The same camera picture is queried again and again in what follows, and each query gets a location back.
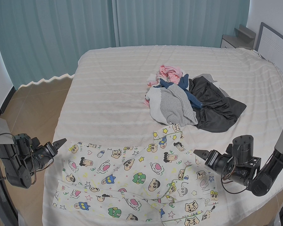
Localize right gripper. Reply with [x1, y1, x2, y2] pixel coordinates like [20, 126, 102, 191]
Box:
[204, 150, 248, 186]

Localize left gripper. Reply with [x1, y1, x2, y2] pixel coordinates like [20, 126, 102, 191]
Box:
[33, 142, 58, 172]

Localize white printed pyjama top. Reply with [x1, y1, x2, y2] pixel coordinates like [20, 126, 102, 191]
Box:
[52, 123, 219, 226]

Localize pile of clothes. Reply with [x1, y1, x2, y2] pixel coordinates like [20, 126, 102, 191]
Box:
[143, 64, 247, 133]

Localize bed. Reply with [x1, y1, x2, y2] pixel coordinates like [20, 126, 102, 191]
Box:
[41, 21, 283, 226]

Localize grey white bedside table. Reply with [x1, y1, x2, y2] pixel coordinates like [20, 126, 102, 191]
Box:
[220, 24, 256, 49]

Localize blue-green curtain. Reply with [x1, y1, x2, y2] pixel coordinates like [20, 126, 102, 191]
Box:
[0, 0, 120, 89]
[111, 0, 250, 49]

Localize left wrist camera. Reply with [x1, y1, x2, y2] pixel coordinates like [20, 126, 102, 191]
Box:
[30, 137, 41, 150]

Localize black cable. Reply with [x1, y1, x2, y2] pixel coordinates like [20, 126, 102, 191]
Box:
[0, 132, 16, 148]
[220, 175, 248, 194]

